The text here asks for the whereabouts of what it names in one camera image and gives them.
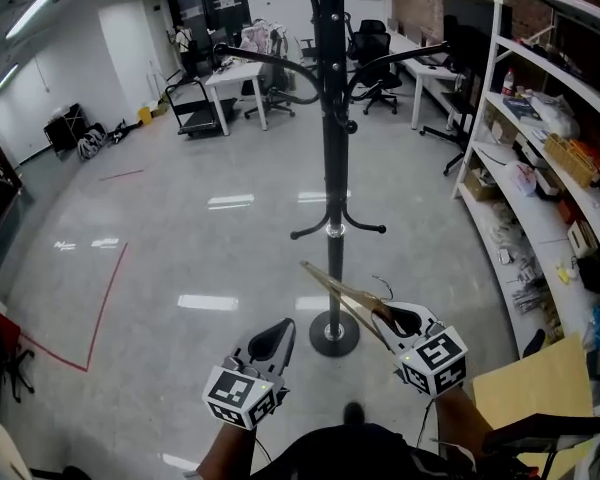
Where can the black platform cart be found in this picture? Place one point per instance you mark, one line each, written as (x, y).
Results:
(200, 123)

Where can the yellow bin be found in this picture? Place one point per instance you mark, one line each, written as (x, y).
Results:
(145, 115)

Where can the long white desk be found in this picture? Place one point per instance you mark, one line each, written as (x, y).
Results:
(425, 70)

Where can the red chair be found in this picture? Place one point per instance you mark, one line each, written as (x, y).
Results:
(0, 333)

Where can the grey backpack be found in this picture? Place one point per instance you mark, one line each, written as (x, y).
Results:
(92, 143)

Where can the brown cardboard box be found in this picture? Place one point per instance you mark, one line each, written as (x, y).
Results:
(480, 185)

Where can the blue book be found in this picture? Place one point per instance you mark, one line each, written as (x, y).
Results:
(522, 108)

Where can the small yellow item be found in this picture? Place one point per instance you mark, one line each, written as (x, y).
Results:
(563, 273)

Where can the person's black shoe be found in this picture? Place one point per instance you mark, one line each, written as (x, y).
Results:
(353, 413)

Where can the long ceiling light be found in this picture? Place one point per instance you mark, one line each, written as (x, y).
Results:
(45, 0)
(5, 78)

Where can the white shelving unit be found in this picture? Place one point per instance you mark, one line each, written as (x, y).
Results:
(530, 208)

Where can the black metal coat rack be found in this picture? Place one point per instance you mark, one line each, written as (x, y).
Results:
(334, 168)

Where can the small white desk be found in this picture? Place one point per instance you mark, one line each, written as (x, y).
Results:
(235, 73)

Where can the black frame crate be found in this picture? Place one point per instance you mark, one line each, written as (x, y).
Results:
(65, 128)

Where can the tan cardboard board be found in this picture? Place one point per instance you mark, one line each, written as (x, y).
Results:
(535, 388)

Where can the person's black clothing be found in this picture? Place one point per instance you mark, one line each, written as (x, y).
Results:
(350, 453)

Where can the black flat device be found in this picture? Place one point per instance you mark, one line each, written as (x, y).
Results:
(545, 433)

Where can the person's right forearm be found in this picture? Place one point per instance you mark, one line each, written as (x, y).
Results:
(460, 423)

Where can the person's left forearm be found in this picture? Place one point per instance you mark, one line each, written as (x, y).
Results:
(230, 448)

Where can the grey office chair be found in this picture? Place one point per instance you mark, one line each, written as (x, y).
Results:
(275, 75)

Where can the beige round seat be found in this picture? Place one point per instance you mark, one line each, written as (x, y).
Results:
(5, 453)

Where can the black screen on wheeled stand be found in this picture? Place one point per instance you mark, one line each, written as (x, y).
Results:
(467, 28)

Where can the wooden clothes hanger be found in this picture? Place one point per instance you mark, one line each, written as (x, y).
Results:
(352, 298)

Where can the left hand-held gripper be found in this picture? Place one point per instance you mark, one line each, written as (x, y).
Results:
(237, 393)

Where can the white round bag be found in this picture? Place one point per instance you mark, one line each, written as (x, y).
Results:
(522, 178)

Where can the black mesh office chair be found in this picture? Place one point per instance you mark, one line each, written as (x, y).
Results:
(372, 43)

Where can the black glass door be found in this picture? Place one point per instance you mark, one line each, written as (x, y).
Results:
(205, 8)

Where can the yellow plastic basket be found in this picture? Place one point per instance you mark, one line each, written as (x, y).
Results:
(570, 160)

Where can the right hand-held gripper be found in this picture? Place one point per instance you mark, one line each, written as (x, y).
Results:
(437, 358)

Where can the bottle with red label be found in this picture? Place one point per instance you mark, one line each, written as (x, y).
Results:
(508, 83)

